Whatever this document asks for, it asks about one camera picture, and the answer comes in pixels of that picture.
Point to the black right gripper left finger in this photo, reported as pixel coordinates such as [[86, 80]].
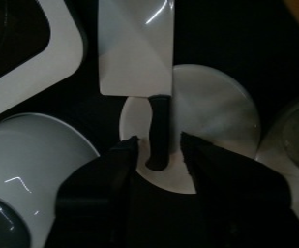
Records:
[[87, 206]]

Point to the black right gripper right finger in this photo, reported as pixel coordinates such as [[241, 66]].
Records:
[[242, 200]]

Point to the white mug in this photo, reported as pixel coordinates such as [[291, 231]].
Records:
[[31, 151]]

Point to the grey metal pot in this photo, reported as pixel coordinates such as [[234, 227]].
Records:
[[294, 139]]

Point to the white round plate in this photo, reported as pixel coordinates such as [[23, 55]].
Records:
[[217, 106]]

